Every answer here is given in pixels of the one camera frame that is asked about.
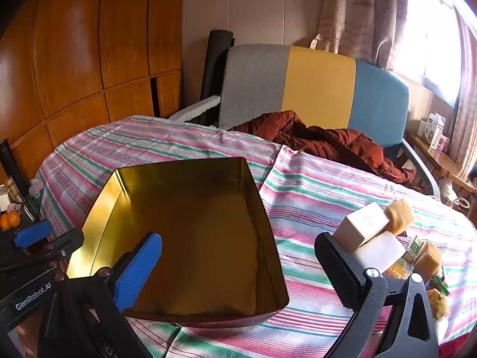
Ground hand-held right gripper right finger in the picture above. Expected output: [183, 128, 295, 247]
[314, 232, 439, 358]

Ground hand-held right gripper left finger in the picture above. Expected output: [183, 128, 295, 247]
[39, 232, 163, 358]

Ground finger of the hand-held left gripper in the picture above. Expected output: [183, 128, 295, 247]
[13, 219, 53, 249]
[20, 227, 85, 271]

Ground beige cardboard box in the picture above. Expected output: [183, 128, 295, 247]
[333, 201, 390, 254]

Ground cracker packet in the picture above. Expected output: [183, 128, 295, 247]
[384, 257, 415, 280]

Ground gold tin box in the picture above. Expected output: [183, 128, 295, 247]
[65, 157, 290, 329]

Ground yellow sponge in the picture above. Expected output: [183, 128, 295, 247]
[413, 242, 442, 280]
[384, 198, 415, 236]

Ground striped tablecloth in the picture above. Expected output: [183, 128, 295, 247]
[35, 115, 477, 358]

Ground small green snack packet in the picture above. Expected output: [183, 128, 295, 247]
[400, 236, 424, 265]

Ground green wrapped packet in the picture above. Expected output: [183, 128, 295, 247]
[432, 275, 451, 296]

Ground red-brown padded jacket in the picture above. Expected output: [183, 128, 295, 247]
[229, 110, 416, 184]

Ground wooden side table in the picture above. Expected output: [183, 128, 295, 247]
[406, 129, 477, 195]

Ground white carton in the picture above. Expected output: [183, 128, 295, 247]
[428, 113, 446, 150]

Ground wooden wardrobe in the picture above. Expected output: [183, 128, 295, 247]
[0, 0, 186, 185]

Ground grey yellow blue chair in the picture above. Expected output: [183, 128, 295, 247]
[218, 44, 442, 199]

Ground pink curtain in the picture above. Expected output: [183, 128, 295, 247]
[447, 7, 477, 181]

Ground black rolled mat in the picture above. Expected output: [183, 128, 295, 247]
[200, 29, 235, 120]

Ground window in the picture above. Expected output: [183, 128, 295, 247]
[406, 0, 464, 103]

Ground beige patterned curtain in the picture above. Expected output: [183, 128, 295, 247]
[311, 0, 411, 71]

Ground black post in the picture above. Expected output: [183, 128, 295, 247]
[0, 138, 40, 220]

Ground white cable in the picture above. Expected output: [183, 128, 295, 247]
[443, 193, 471, 210]

